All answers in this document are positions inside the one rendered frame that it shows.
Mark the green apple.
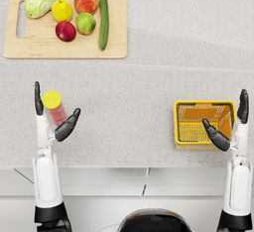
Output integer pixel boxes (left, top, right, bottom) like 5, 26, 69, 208
75, 12, 97, 36

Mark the yellow slatted basket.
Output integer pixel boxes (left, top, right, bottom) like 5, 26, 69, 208
174, 100, 237, 151

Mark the dark red apple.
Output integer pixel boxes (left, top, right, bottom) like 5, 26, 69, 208
55, 21, 77, 43

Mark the wooden cutting board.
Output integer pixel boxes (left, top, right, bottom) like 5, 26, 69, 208
3, 0, 128, 60

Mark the dark round robot body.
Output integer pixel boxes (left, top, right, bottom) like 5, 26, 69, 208
116, 208, 193, 232

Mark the green cucumber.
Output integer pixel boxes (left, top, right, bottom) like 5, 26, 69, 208
97, 0, 110, 52

